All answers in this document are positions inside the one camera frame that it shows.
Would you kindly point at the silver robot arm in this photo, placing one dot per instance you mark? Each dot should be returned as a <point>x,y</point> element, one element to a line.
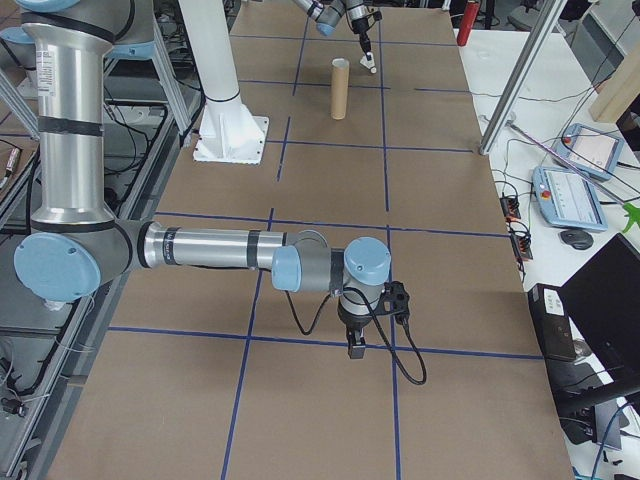
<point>325,17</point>
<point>70,125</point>

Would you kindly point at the brown cardboard tube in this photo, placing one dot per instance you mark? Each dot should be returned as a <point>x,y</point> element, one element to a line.
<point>339,90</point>

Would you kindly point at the red cylinder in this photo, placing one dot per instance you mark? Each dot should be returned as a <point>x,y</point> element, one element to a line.
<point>466,25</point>

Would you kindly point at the white side table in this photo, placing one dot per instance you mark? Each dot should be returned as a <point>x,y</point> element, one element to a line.
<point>505,65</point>

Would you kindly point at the black orange adapter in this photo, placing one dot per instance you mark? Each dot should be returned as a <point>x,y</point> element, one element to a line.
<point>521,247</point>
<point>511,207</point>

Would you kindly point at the black box computer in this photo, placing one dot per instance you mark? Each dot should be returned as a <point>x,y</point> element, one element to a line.
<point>552,320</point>

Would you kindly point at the thin metal rod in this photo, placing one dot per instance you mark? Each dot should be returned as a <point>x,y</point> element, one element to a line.
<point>565,157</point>

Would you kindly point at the black computer mouse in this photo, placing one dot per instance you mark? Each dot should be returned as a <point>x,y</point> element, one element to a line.
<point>576,238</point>

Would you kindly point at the blue teach pendant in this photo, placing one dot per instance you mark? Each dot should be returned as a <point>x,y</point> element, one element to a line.
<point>570,197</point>
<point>592,150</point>

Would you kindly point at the black monitor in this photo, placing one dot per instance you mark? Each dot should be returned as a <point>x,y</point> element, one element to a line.
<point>607,305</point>

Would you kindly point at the light wooden plank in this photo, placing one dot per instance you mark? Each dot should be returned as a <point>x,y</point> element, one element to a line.
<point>617,85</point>

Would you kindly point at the green plastic figure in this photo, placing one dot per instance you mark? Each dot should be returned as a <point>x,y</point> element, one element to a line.
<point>632,216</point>

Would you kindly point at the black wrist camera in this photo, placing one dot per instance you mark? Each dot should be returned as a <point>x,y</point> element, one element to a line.
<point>375,17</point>
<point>397,299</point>

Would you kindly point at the aluminium profile post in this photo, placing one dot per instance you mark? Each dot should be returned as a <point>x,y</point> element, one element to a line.
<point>515,75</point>

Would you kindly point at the white column on base plate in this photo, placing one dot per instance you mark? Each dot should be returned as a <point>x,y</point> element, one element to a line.
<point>220,100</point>

